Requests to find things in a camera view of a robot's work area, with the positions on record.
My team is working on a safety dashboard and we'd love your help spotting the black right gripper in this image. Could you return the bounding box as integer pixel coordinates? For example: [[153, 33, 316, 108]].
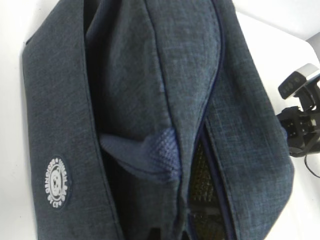
[[277, 83, 320, 158]]

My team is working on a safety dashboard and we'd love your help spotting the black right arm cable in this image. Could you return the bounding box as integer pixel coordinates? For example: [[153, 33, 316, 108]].
[[302, 139, 320, 179]]

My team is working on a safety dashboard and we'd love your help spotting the dark blue fabric bag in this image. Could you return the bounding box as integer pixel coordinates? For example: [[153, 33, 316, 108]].
[[22, 0, 294, 240]]

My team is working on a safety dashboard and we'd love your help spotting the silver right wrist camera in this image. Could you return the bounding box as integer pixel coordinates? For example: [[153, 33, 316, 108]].
[[278, 63, 320, 100]]

